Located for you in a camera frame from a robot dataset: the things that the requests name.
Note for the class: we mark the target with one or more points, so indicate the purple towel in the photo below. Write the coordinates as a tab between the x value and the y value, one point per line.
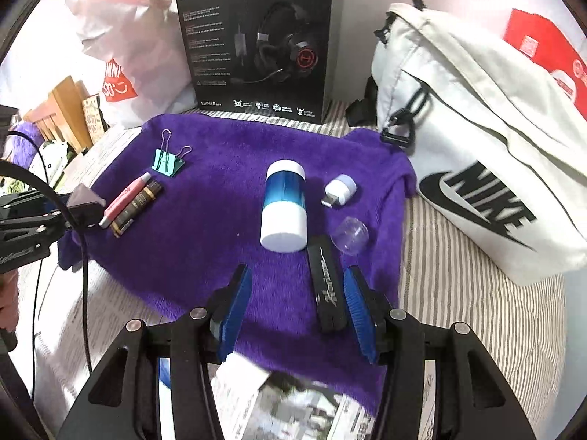
206	247

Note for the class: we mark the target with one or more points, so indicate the dark brown gold tube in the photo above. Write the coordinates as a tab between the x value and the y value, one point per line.
137	208

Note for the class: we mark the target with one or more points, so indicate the black rectangular lighter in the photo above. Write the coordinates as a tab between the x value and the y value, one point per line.
325	293

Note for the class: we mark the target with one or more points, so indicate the white power strip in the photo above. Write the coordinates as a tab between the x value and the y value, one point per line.
52	158

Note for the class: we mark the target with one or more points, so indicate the clear plastic cap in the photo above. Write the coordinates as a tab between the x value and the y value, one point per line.
351	236

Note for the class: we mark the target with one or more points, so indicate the blue and white cylinder bottle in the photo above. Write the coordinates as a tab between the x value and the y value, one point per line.
284	206

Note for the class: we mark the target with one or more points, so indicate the red cardboard box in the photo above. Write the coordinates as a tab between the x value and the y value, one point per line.
536	36

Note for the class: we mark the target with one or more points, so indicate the black headphone box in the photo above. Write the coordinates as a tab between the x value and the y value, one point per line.
220	55

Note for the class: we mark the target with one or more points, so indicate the person's left hand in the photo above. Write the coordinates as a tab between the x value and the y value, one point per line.
7	302

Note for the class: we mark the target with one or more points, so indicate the newspaper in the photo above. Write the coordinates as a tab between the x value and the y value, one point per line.
293	412

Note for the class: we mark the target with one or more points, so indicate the purple plush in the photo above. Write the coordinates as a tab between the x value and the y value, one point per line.
25	142

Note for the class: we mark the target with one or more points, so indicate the blue roll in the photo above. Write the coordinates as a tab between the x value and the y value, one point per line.
164	376

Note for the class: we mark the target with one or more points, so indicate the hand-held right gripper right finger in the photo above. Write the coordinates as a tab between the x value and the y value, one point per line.
360	316

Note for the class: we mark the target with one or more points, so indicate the small printed sign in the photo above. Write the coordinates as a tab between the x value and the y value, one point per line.
95	119

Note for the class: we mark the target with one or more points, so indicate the white sling bag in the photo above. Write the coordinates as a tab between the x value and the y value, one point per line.
458	101

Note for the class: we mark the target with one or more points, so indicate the pink tube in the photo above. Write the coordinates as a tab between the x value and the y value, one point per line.
124	199

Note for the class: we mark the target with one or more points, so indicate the white plastic bag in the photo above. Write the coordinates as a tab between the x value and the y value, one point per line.
128	36

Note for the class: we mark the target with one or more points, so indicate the green binder clip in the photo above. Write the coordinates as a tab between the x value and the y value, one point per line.
166	161

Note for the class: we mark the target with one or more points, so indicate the small white plug-in light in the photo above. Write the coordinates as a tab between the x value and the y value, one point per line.
341	188

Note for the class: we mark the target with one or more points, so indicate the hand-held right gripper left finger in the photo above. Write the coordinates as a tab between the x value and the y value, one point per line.
236	311

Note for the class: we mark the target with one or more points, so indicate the wooden furniture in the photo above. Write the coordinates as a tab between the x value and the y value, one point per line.
64	101

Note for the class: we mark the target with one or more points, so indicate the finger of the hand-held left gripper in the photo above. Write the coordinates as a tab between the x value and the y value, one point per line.
85	201

